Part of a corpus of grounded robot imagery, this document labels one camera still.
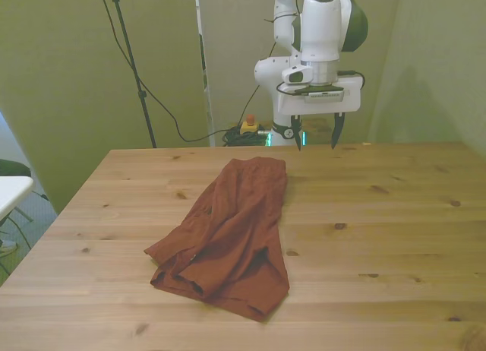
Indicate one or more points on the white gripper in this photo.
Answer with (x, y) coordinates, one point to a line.
(351, 96)

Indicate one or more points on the rust red shorts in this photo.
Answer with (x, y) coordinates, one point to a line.
(235, 229)

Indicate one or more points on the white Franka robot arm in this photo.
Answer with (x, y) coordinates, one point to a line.
(320, 24)

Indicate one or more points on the yellow emergency stop button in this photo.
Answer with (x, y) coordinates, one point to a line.
(249, 126)

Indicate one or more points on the black tripod stand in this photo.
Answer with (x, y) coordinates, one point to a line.
(131, 58)

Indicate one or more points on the dark chair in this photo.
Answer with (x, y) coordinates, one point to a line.
(11, 167)

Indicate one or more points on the white folding table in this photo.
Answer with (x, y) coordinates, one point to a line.
(11, 193)

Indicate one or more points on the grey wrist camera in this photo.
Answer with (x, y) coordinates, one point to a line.
(325, 94)

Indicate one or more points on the white vertical rail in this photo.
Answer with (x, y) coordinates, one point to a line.
(204, 81)

